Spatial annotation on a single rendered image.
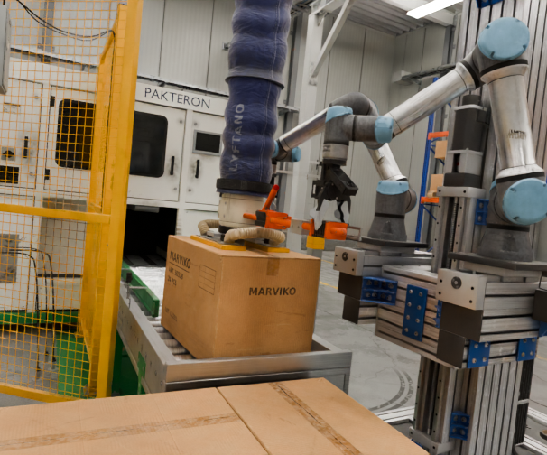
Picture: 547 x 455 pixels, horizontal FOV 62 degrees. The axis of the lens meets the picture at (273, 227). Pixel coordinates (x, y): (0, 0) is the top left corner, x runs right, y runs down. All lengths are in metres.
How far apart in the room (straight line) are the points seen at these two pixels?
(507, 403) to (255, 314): 0.97
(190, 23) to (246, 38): 9.43
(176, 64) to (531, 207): 10.02
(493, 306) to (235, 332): 0.80
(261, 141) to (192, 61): 9.34
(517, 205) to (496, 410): 0.87
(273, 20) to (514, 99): 0.93
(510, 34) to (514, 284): 0.67
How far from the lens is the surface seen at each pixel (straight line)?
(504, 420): 1.98
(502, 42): 1.38
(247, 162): 1.77
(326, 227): 1.29
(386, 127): 1.34
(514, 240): 1.47
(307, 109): 4.89
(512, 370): 1.93
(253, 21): 1.87
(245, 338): 1.63
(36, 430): 1.32
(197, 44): 11.21
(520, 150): 1.36
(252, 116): 1.79
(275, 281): 1.63
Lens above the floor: 1.13
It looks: 3 degrees down
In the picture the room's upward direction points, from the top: 6 degrees clockwise
